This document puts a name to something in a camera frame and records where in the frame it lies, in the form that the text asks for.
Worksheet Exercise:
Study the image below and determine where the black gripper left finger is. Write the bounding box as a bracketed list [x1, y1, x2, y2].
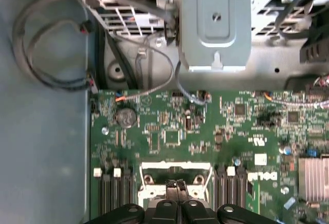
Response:
[89, 180, 178, 224]

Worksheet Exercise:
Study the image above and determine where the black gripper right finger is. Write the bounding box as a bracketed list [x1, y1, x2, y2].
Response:
[177, 180, 270, 224]

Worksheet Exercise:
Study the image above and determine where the CPU socket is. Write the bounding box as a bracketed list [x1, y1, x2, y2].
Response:
[138, 160, 214, 208]

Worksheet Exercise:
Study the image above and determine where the black RAM slot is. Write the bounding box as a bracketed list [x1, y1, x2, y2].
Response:
[236, 167, 248, 208]
[102, 174, 112, 217]
[122, 169, 134, 207]
[113, 167, 122, 213]
[227, 166, 236, 207]
[215, 166, 227, 208]

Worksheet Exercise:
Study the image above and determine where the green motherboard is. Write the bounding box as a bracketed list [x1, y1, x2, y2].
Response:
[88, 89, 329, 224]

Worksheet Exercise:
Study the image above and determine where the coin cell battery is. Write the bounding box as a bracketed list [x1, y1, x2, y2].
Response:
[115, 107, 137, 129]

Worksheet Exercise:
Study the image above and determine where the finned chipset heatsink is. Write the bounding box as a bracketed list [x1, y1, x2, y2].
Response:
[297, 157, 329, 202]

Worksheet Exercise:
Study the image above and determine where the black PC case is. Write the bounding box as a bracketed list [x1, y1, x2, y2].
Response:
[0, 0, 329, 224]

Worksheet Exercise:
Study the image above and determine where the silver drive cage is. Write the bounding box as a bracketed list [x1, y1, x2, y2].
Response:
[99, 0, 329, 72]

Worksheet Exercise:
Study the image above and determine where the thin white twisted wire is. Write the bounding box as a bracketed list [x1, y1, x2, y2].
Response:
[175, 61, 208, 105]
[115, 46, 174, 102]

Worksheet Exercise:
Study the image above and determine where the black flat cable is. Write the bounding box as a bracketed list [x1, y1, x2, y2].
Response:
[94, 23, 141, 91]

